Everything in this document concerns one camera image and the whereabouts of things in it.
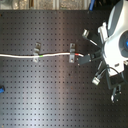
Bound left metal cable clip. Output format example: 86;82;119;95
33;42;41;63

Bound metal cable clip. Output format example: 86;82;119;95
33;42;41;63
69;43;75;63

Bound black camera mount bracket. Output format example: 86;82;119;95
106;76;124;103

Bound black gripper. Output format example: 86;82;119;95
78;50;103;65

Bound white wrist camera lower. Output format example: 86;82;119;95
92;77;101;85

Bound right metal cable clip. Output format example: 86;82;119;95
69;43;75;63

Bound white cable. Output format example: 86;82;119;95
0;52;86;59

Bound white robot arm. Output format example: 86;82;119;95
78;0;128;70

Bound silver wrist camera upper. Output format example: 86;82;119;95
82;29;90;39

